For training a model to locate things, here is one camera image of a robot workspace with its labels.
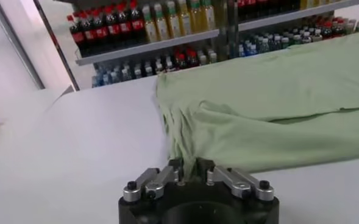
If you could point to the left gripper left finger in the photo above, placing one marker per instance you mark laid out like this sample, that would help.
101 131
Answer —
154 184

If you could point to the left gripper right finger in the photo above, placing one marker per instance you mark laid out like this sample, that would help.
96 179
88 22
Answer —
240 184

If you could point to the light green t-shirt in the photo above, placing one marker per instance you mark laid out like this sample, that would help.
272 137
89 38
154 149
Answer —
258 91

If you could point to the thin black metal pole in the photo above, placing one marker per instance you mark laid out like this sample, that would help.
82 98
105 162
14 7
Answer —
57 45

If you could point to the small red label cola bottle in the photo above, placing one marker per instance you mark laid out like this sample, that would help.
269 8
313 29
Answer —
328 29
181 61
339 27
192 58

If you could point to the metal drinks shelf unit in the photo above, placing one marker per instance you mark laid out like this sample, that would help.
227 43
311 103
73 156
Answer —
289 16
148 46

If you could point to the green soda bottle white cap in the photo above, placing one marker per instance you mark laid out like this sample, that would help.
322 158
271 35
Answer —
125 73
275 42
263 45
115 75

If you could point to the blue water bottle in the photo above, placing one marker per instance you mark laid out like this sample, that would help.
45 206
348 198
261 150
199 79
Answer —
252 48
242 50
97 78
106 77

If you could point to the dark drink bottle white cap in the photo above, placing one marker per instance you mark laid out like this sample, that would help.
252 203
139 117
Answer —
148 69
169 64
158 67
137 71
317 35
306 37

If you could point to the grey window frame bar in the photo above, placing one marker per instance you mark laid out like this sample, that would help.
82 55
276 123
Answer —
18 45

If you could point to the red cap cola bottle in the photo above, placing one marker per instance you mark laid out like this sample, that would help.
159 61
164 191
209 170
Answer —
126 27
102 32
138 25
90 34
78 37
114 29

